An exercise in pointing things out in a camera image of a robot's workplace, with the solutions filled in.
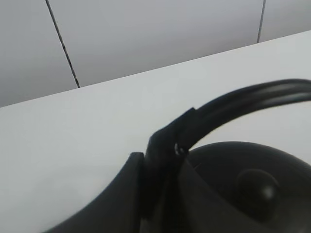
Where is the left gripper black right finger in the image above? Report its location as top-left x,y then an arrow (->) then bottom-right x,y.
165,160 -> 194,233

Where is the black metal teapot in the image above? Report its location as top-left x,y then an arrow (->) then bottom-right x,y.
140,79 -> 311,233

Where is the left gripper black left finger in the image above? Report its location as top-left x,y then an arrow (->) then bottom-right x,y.
47,152 -> 144,233

